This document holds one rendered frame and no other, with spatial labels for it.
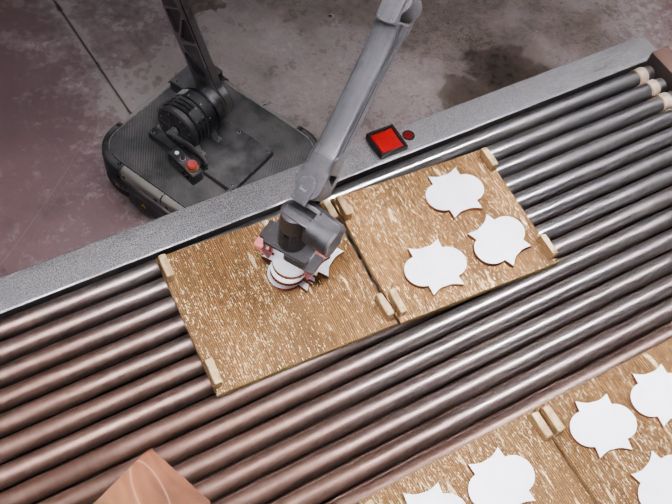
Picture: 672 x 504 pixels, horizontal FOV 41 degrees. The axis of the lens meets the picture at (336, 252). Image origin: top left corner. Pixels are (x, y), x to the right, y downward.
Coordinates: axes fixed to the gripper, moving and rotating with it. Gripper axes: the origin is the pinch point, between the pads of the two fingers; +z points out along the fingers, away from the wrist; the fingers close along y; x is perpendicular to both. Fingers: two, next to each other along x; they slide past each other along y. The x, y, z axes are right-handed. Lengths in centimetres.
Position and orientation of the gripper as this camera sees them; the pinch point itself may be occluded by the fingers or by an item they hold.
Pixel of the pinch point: (289, 264)
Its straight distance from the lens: 190.4
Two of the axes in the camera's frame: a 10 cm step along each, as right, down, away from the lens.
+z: -1.0, 5.4, 8.4
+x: -4.9, 7.0, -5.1
